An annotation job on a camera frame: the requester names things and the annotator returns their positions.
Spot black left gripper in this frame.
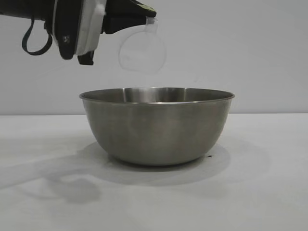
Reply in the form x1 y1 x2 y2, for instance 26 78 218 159
44 0 157 60

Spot clear plastic measuring cup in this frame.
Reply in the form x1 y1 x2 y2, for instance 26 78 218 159
117 18 168 75

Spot stainless steel mixing bowl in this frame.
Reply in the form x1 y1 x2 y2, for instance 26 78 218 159
79 87 235 167

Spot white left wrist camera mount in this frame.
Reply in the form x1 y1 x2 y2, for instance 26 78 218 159
53 0 107 56

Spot black left gripper cable loop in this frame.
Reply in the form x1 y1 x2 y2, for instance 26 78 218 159
21 15 53 56

